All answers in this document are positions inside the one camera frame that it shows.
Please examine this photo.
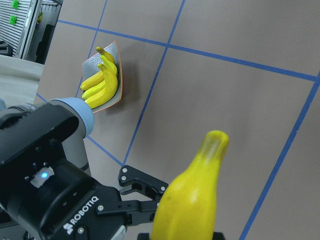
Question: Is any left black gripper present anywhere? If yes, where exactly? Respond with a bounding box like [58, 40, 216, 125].
[0, 163, 127, 240]

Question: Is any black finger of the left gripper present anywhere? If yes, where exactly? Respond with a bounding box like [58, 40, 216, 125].
[96, 165, 169, 223]

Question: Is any yellow banana front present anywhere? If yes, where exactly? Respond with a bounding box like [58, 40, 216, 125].
[150, 130, 230, 240]

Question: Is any yellow banana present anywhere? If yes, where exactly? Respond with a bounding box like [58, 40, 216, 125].
[79, 46, 118, 91]
[85, 63, 118, 109]
[150, 130, 230, 240]
[80, 52, 118, 100]

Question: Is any yellow banana top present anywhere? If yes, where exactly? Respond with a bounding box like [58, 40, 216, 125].
[79, 46, 118, 91]

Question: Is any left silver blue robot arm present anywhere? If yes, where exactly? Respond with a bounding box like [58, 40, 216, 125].
[0, 97, 168, 240]

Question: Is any grey square plate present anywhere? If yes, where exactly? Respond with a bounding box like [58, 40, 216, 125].
[75, 40, 123, 113]

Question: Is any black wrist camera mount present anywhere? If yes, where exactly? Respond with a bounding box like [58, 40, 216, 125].
[0, 102, 80, 177]

